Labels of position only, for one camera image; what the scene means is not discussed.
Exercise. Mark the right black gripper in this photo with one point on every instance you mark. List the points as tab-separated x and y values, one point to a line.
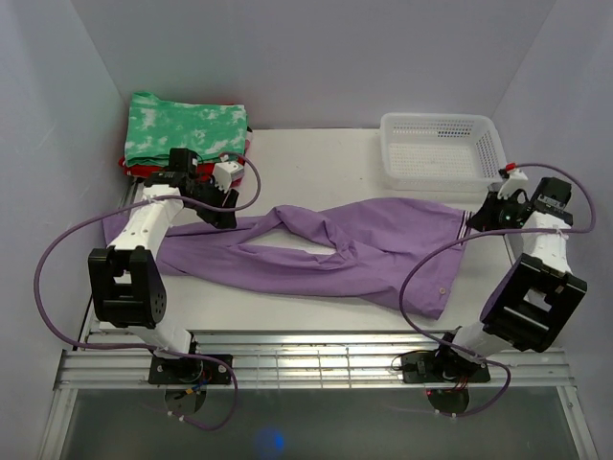
482	219

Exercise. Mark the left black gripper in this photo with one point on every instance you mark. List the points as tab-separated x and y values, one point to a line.
220	219

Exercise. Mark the purple trousers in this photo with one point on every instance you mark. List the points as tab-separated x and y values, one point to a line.
367	249

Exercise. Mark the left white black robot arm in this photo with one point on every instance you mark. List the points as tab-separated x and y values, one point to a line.
127	287

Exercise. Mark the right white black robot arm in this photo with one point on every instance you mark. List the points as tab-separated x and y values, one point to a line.
536	298

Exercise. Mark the red folded garment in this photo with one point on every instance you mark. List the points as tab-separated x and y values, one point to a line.
203	169

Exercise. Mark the white perforated plastic basket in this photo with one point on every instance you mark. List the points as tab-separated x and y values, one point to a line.
432	152

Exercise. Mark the green white patterned folded garment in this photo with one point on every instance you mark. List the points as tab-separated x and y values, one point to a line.
156	126

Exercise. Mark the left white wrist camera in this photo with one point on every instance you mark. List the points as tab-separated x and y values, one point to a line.
227	174

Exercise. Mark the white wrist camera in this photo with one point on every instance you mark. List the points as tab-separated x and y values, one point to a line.
513	180
227	174

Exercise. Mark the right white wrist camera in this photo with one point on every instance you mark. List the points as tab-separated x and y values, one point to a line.
513	180

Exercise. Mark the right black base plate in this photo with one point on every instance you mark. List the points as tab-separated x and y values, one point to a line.
431	369

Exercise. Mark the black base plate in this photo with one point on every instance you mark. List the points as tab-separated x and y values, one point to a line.
186	371
431	369

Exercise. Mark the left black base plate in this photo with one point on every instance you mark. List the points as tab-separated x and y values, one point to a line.
186	371

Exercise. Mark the aluminium rail frame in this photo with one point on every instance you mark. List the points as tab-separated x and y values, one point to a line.
317	379

